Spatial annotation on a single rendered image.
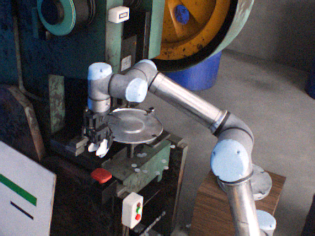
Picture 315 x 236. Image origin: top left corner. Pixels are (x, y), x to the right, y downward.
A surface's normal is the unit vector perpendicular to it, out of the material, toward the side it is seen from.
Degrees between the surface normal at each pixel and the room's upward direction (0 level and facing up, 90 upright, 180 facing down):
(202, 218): 90
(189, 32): 90
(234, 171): 83
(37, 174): 78
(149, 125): 0
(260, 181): 0
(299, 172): 0
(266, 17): 90
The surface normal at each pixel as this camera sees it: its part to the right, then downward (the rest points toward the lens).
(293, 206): 0.06, -0.83
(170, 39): -0.58, 0.43
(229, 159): -0.40, 0.39
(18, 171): -0.59, 0.23
